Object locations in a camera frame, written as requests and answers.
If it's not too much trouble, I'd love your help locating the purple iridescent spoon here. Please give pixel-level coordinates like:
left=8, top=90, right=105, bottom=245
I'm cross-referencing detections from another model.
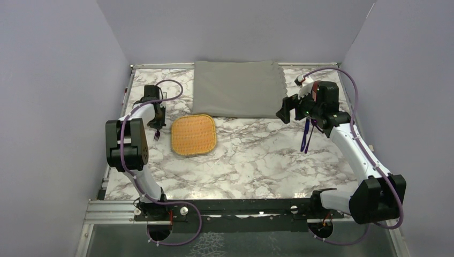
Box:
left=304, top=118, right=317, bottom=154

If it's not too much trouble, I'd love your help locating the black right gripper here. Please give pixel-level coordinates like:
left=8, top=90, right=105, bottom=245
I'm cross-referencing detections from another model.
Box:
left=276, top=86, right=323, bottom=124

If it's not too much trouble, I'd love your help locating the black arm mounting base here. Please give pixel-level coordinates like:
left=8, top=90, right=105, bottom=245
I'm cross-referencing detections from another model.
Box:
left=134, top=198, right=344, bottom=234

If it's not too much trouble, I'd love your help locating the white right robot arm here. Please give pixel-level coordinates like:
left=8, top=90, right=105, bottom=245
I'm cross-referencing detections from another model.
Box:
left=276, top=81, right=406, bottom=224

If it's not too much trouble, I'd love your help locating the aluminium table frame rail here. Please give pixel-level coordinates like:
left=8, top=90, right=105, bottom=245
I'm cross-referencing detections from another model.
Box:
left=74, top=199, right=142, bottom=257

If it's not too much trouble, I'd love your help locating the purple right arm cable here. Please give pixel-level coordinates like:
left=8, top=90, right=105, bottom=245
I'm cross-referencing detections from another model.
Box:
left=299, top=67, right=405, bottom=246

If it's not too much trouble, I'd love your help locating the grey scalloped cloth placemat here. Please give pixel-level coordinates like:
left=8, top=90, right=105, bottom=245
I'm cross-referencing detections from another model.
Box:
left=192, top=61, right=287, bottom=118

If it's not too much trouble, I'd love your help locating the purple iridescent fork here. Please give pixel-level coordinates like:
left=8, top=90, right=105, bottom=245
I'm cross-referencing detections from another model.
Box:
left=153, top=130, right=161, bottom=142

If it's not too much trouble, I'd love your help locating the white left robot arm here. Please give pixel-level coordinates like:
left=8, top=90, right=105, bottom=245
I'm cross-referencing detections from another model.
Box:
left=105, top=85, right=168, bottom=220

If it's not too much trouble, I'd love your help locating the pink patterned cup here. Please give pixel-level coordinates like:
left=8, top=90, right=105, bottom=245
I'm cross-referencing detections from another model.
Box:
left=298, top=81, right=320, bottom=101

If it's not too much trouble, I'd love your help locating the woven yellow wicker tray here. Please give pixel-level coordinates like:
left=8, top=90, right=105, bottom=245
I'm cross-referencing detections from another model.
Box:
left=171, top=114, right=217, bottom=156

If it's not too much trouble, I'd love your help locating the purple iridescent knife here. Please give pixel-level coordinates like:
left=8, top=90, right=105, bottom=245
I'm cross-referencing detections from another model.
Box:
left=300, top=118, right=311, bottom=152

